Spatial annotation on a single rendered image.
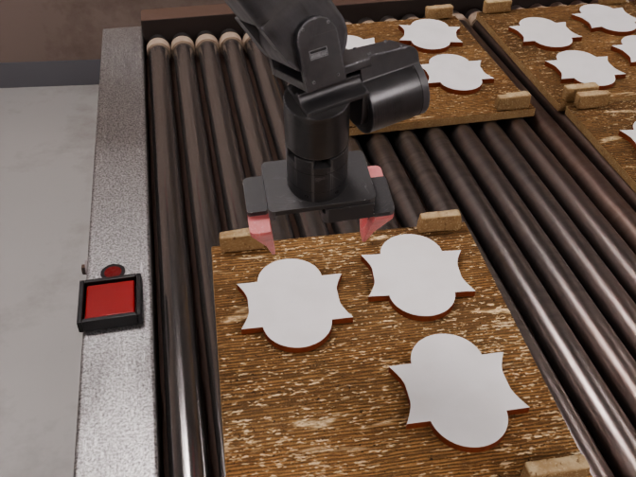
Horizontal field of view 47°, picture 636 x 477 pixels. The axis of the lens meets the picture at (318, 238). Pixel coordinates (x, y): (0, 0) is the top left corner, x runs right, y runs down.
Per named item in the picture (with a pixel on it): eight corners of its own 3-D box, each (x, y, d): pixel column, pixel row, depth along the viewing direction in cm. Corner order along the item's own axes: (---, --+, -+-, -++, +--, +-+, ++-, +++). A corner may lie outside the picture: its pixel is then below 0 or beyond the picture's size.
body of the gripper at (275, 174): (261, 175, 72) (256, 120, 67) (362, 162, 73) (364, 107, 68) (270, 225, 69) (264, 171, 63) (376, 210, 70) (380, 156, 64)
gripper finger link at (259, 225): (248, 227, 79) (240, 167, 71) (313, 219, 79) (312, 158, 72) (256, 278, 75) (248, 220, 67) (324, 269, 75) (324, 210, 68)
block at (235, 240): (220, 254, 95) (219, 238, 93) (220, 245, 97) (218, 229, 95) (265, 250, 96) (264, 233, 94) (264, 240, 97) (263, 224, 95)
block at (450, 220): (418, 235, 98) (420, 219, 97) (415, 226, 100) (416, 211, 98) (461, 230, 99) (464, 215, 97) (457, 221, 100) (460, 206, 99)
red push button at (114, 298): (86, 326, 88) (83, 319, 87) (88, 293, 92) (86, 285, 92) (136, 320, 89) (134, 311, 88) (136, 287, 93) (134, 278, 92)
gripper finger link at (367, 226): (311, 219, 79) (310, 159, 72) (376, 210, 80) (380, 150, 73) (322, 269, 75) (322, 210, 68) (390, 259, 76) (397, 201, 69)
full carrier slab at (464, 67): (337, 137, 120) (337, 114, 118) (293, 35, 151) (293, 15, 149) (534, 116, 126) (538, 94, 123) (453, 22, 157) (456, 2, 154)
